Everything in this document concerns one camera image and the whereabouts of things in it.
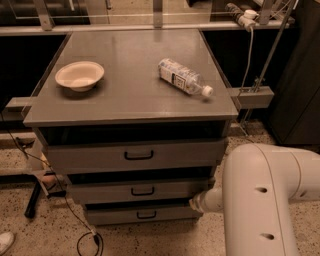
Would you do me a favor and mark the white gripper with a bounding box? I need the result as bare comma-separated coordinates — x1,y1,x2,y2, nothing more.
189,192,207,213

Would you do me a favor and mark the grey drawer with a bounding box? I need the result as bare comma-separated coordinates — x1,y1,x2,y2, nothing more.
44,139,227,174
85,199,202,225
68,178,213,204

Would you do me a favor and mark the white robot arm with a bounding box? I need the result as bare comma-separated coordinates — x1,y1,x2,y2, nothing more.
189,144,320,256

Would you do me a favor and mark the grey drawer cabinet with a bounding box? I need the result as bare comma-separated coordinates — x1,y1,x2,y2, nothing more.
24,30,237,212

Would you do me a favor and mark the dark side cabinet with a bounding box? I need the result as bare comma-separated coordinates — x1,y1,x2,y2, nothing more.
266,0,320,145

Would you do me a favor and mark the clear plastic water bottle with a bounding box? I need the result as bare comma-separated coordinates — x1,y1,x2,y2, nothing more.
158,58,213,97

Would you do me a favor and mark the black stand leg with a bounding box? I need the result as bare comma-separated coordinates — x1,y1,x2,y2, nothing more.
24,182,41,219

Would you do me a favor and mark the white paper bowl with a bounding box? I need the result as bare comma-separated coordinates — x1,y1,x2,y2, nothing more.
55,61,105,92

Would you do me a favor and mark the white power strip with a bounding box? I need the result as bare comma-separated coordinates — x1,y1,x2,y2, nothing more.
225,3,258,32

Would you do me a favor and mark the white shoe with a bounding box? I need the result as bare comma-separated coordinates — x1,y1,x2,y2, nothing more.
0,232,15,256

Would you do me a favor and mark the thin metal rod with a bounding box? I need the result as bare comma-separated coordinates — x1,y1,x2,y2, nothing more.
252,0,296,93

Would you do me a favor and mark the black floor cable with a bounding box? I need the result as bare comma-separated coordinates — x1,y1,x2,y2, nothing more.
0,113,104,256

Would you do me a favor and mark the grey metal bracket block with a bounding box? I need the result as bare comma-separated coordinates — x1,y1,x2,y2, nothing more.
228,86,274,110

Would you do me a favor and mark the white power cable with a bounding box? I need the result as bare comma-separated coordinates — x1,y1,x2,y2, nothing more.
225,26,261,148

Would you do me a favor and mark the left grey metal bracket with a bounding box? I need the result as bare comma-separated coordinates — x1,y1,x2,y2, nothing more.
5,97,35,112

